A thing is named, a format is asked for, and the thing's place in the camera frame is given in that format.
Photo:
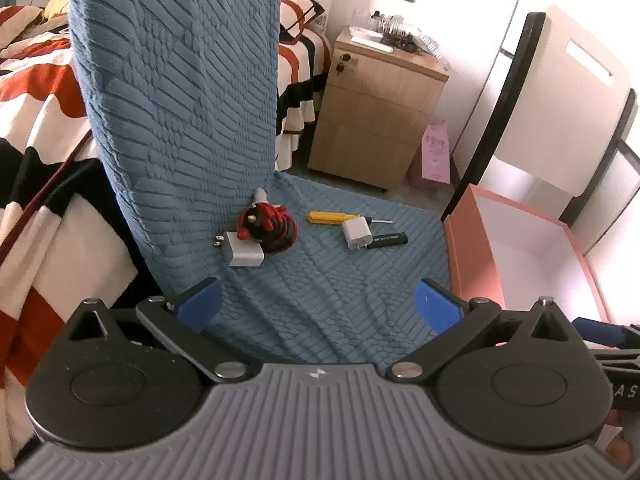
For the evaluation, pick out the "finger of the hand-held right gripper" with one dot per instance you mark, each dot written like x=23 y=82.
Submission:
x=620 y=360
x=605 y=332

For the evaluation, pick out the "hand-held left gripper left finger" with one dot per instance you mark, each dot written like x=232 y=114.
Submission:
x=197 y=302

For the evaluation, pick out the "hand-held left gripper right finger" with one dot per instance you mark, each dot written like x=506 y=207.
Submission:
x=437 y=307

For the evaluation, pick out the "large white charger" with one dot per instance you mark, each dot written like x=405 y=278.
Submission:
x=245 y=252

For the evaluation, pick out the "black pen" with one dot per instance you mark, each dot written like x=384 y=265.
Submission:
x=391 y=240

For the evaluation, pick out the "red and black toy figure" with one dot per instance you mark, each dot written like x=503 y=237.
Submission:
x=270 y=232

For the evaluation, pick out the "small white charger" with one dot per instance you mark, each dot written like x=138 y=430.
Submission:
x=356 y=232

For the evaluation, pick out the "white plush toy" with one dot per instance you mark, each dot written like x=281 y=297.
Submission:
x=260 y=196

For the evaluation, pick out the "yellow screwdriver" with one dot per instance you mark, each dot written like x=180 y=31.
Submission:
x=325 y=217

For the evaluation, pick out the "person's right hand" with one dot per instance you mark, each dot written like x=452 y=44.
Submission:
x=622 y=437

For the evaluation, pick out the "pink paper bag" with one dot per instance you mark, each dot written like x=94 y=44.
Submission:
x=436 y=152

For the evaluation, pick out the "blue textured towel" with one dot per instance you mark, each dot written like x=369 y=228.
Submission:
x=175 y=110

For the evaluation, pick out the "wooden drawer cabinet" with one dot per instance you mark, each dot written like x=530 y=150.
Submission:
x=375 y=110

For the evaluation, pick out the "cabinet keys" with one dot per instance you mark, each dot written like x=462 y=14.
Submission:
x=344 y=62

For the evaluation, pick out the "white flat object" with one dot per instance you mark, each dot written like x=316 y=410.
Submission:
x=372 y=42

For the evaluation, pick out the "yellow pillow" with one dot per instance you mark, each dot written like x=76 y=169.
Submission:
x=57 y=5

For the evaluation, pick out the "beige chair with black frame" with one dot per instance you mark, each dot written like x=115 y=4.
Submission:
x=560 y=110

